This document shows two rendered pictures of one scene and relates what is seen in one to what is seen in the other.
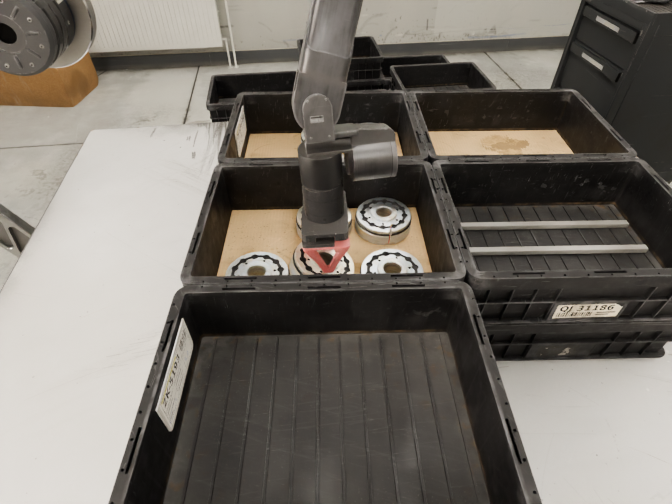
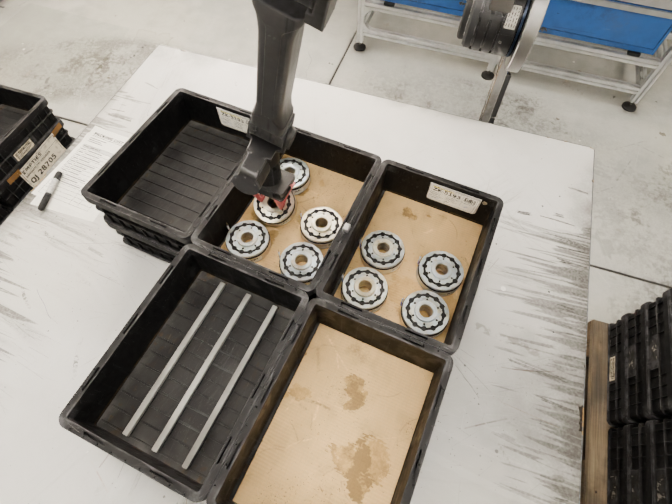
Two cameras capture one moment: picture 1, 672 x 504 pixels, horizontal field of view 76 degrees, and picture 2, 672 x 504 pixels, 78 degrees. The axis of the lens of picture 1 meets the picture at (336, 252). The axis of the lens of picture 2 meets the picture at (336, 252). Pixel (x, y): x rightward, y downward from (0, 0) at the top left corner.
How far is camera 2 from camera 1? 1.04 m
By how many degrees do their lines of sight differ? 62
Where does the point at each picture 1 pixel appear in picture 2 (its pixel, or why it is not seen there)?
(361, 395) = (195, 198)
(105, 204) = (465, 148)
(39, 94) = not seen: outside the picture
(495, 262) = (223, 319)
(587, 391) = not seen: hidden behind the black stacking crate
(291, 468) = (185, 162)
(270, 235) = (332, 198)
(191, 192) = not seen: hidden behind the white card
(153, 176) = (496, 180)
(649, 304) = (117, 379)
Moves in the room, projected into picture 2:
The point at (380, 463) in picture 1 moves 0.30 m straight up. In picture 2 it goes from (163, 192) to (109, 98)
